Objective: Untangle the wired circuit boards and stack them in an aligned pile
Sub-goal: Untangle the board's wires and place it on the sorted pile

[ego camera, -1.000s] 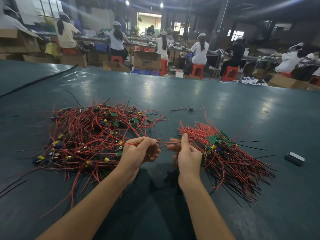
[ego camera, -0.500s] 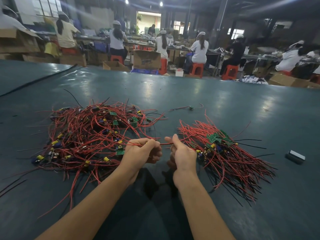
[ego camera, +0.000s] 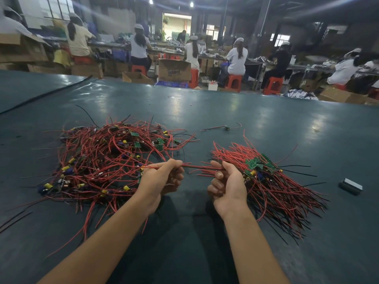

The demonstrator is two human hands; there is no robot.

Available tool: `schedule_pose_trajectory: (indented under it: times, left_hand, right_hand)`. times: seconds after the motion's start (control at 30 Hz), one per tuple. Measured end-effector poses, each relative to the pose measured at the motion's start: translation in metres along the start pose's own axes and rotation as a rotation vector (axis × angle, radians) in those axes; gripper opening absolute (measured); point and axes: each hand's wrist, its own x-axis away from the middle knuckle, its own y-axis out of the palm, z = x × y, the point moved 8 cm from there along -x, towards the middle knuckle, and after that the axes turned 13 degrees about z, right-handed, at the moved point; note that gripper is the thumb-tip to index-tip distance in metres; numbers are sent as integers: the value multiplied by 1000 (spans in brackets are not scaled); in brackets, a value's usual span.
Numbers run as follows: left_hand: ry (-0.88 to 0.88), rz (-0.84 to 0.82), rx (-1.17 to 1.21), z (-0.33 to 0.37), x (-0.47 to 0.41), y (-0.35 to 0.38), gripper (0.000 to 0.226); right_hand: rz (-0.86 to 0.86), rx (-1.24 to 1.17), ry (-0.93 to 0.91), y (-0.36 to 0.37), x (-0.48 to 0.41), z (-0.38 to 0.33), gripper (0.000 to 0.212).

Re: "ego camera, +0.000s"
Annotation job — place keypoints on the person's right hand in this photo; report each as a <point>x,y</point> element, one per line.
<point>230,189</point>

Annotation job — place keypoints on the person's left hand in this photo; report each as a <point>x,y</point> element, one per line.
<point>158,183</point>

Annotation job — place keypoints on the person's right forearm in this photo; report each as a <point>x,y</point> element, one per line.
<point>256,251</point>

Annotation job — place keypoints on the dark green table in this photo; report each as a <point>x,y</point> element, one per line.
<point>308,133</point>

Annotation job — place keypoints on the yellow sack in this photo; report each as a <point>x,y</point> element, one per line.
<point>62,58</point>

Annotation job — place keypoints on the blue plastic crate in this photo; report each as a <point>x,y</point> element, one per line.
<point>172,84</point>

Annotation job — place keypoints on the small black grey block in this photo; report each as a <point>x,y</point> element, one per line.
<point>350,186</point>

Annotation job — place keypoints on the large open cardboard box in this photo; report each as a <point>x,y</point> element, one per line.
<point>22,48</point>

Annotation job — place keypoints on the grid window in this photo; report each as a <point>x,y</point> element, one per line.
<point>57,7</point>

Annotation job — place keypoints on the heap of black white items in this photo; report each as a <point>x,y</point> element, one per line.
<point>302,94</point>

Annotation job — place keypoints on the person's left forearm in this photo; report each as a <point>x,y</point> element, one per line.
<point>95,251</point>

